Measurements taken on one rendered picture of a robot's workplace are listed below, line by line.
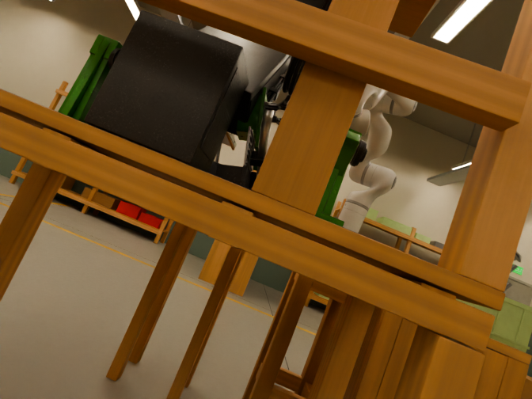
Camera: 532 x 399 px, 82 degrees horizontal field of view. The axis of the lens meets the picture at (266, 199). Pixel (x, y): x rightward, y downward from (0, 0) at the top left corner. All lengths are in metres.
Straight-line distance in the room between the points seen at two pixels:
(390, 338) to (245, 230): 0.96
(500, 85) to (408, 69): 0.18
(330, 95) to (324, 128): 0.08
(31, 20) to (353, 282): 9.13
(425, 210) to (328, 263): 7.01
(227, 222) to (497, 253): 0.53
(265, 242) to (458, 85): 0.48
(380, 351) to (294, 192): 0.95
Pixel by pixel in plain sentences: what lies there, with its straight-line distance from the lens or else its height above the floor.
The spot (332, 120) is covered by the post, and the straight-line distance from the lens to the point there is 0.68.
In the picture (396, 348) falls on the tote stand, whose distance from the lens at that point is 1.45.
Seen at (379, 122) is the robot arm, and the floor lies 1.48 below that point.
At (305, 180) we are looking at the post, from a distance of 0.63.
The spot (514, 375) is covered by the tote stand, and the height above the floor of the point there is 0.70.
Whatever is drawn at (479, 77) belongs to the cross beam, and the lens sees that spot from 0.77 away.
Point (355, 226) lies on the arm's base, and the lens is 1.57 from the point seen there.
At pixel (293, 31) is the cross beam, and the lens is 0.71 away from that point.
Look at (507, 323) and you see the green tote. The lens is 1.59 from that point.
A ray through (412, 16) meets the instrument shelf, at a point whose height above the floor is 1.50.
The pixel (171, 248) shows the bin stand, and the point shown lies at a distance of 1.49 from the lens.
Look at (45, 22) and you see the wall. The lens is 9.22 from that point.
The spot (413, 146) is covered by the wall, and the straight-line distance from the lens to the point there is 7.75.
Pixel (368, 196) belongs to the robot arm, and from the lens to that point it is 1.59.
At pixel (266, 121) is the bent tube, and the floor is 1.14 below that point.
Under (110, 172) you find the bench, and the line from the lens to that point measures 0.72.
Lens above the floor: 0.79
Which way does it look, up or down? 8 degrees up
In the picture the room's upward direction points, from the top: 23 degrees clockwise
